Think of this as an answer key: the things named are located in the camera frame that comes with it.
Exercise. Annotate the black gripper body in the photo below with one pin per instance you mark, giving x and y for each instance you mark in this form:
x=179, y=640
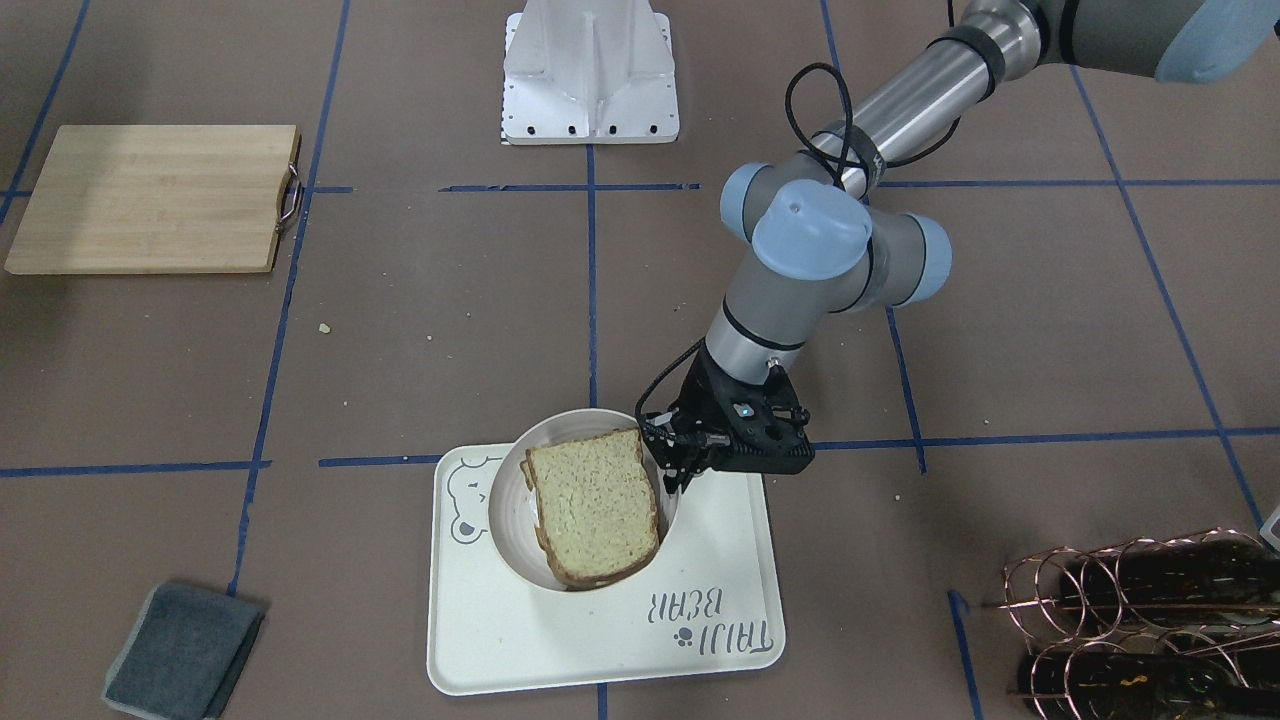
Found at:
x=703, y=396

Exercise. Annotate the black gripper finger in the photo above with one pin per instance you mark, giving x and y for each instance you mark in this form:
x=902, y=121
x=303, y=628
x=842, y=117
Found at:
x=665, y=459

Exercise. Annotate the bread slice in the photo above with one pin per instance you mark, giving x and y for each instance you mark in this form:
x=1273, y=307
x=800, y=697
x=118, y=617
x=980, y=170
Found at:
x=528, y=480
x=595, y=505

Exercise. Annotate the white round plate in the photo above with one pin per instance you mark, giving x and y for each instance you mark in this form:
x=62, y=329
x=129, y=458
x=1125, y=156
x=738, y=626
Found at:
x=573, y=506

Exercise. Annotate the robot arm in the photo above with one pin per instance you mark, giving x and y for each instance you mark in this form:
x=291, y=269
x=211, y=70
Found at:
x=816, y=246

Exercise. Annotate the cream bear serving tray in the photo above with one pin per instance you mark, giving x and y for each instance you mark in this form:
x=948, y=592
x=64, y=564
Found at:
x=709, y=602

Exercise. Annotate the folded grey cloth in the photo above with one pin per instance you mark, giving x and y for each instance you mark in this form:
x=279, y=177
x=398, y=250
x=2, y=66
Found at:
x=185, y=654

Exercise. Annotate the dark green wine bottle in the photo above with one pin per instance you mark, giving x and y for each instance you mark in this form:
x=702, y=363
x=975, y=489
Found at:
x=1228, y=581

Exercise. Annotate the wooden cutting board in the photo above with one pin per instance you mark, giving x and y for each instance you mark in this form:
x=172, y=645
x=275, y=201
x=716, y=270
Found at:
x=159, y=200

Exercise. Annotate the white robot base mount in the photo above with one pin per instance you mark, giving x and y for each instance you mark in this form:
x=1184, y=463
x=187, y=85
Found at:
x=588, y=72

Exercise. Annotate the copper wire bottle rack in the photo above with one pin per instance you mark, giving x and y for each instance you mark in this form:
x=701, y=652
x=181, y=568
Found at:
x=1031, y=602

